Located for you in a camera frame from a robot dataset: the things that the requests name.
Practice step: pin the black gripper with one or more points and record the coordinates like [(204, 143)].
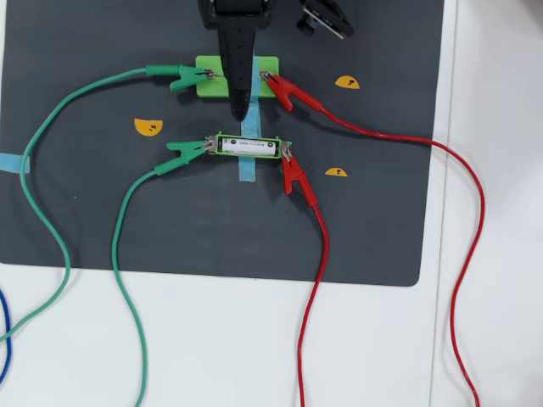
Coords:
[(234, 22)]

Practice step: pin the red alligator clip lead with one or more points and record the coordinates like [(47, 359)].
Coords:
[(292, 91), (292, 174)]

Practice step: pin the white AA battery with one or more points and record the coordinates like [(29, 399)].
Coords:
[(250, 146)]

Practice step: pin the green alligator clip lead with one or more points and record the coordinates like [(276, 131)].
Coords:
[(178, 163), (161, 69)]

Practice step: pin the green battery holder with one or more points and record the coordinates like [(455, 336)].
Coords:
[(218, 148)]

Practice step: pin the green connector block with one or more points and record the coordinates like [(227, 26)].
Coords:
[(208, 87)]

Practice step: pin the long blue tape strip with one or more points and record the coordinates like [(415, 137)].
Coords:
[(247, 169)]

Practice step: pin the yellow half-round sticker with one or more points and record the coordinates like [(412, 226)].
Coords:
[(335, 173), (341, 83), (146, 129)]

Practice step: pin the dark grey work mat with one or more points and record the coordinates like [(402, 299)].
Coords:
[(212, 233)]

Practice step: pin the short blue tape strip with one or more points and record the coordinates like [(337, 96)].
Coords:
[(10, 162)]

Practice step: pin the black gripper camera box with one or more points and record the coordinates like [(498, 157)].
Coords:
[(331, 17)]

